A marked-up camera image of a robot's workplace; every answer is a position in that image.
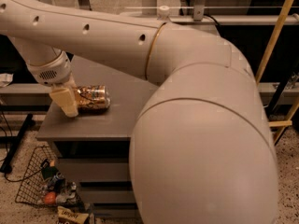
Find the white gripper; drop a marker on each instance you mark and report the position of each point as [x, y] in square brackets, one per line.
[53, 73]

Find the orange soda can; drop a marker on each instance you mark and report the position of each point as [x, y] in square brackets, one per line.
[92, 98]

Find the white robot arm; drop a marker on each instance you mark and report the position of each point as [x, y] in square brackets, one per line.
[201, 151]

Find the white crumpled paper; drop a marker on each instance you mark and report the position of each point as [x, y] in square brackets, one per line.
[5, 79]

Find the grey drawer cabinet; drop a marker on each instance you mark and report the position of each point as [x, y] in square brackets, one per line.
[98, 136]

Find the top grey drawer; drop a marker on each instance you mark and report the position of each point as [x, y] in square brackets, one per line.
[84, 170]

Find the grey drawer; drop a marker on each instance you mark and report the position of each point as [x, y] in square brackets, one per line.
[106, 194]
[115, 210]
[84, 170]

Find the black table leg stand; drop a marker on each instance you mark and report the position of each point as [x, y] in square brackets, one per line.
[14, 144]

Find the middle grey drawer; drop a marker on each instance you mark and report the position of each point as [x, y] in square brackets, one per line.
[106, 194]

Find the orange fruit in basket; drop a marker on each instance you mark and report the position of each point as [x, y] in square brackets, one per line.
[50, 198]

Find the yellow chip bag on floor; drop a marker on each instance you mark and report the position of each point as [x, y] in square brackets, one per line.
[67, 216]

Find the bottom grey drawer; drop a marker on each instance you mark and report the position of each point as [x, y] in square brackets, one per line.
[115, 210]

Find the clear plastic water bottle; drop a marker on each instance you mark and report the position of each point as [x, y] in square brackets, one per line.
[163, 12]

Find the black wire basket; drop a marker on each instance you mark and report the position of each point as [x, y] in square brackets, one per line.
[41, 177]

